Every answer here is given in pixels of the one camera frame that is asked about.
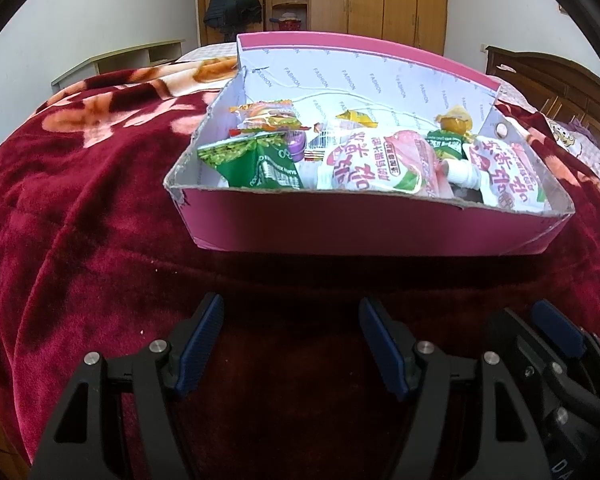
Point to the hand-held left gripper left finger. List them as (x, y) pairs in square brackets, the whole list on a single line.
[(200, 345)]

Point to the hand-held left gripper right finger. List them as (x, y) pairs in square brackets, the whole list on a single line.
[(382, 345)]

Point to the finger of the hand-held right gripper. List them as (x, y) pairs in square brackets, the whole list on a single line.
[(515, 340), (557, 327)]

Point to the pink cardboard box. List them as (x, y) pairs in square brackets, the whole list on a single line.
[(330, 225)]

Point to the pink white jelly pouch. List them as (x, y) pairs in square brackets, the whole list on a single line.
[(375, 160), (510, 175)]

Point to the light green snack packet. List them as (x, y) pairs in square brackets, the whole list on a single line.
[(260, 165)]

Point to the dark green snack packet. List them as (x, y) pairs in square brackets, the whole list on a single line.
[(445, 146)]

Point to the purple snack tin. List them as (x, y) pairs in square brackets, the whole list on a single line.
[(296, 144)]

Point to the orange yellow snack packet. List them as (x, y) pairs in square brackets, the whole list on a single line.
[(457, 121)]

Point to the burger print snack packet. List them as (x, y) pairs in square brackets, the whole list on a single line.
[(270, 117)]

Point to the red floral blanket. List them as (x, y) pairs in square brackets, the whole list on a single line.
[(80, 235)]

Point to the dark wooden headboard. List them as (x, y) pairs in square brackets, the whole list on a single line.
[(540, 80)]

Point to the beige low shelf cabinet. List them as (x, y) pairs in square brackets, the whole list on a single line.
[(110, 62)]

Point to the red pot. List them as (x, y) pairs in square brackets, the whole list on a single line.
[(287, 24)]

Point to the dark hanging jackets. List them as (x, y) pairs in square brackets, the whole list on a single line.
[(230, 5)]

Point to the wooden wardrobe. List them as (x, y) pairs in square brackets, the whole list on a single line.
[(380, 0)]

